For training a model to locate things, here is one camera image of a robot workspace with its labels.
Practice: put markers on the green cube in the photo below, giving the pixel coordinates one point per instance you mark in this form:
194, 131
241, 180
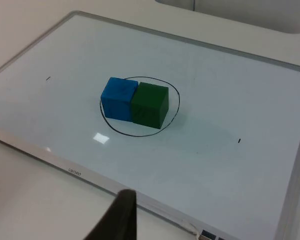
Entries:
150, 105

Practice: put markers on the grey-framed whiteboard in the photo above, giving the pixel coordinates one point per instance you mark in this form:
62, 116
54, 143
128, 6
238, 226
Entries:
165, 125

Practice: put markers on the blue cube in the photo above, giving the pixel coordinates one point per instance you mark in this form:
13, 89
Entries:
118, 98

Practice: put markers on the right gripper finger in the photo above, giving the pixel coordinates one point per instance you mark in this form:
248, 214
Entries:
121, 217

